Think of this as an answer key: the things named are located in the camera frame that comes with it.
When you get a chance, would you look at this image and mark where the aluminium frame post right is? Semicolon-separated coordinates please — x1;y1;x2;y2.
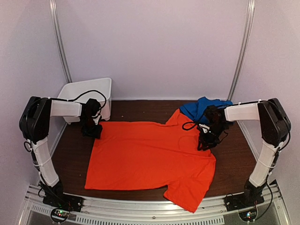
227;0;255;100

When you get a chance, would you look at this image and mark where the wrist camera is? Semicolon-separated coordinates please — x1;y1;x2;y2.
92;113;102;125
198;124;210;133

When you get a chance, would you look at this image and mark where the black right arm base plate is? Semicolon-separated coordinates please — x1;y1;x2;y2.
224;188;264;211

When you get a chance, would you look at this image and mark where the aluminium frame post left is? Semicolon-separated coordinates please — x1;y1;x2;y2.
49;0;72;83

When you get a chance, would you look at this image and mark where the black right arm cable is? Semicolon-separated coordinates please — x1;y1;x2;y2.
182;120;202;132

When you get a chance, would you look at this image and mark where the aluminium front rail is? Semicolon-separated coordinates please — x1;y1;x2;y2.
16;183;291;225

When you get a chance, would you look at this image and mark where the white plastic laundry bin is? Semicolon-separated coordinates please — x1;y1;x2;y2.
58;77;112;120

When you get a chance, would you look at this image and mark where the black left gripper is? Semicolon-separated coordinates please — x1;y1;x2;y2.
80;117;103;140

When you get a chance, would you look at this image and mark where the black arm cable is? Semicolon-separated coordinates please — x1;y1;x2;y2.
182;120;202;132
67;90;108;111

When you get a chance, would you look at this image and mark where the left round circuit board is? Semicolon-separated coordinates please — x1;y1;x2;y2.
50;208;70;223

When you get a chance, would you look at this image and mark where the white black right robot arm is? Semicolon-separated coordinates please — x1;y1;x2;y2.
197;98;291;188

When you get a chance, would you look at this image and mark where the right round circuit board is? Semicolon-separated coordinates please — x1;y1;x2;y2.
238;208;258;223

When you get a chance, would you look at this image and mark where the aluminium frame post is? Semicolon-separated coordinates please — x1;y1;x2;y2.
49;0;72;83
227;0;255;100

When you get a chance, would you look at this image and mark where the blue pleated skirt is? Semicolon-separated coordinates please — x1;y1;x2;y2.
179;96;234;124

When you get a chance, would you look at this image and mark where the round circuit board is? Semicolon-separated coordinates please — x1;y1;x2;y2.
50;208;70;223
238;208;258;223

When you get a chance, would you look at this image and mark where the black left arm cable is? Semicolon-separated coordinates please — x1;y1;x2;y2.
67;90;108;111

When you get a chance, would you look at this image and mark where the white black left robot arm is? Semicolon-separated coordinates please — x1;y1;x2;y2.
19;96;107;187

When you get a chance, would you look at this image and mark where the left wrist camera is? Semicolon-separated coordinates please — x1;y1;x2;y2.
92;113;102;125

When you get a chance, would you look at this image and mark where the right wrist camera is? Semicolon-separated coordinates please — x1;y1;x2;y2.
198;124;210;133

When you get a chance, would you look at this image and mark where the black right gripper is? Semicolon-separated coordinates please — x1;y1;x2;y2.
198;123;228;151

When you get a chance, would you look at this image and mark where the orange t-shirt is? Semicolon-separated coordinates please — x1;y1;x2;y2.
84;110;216;213

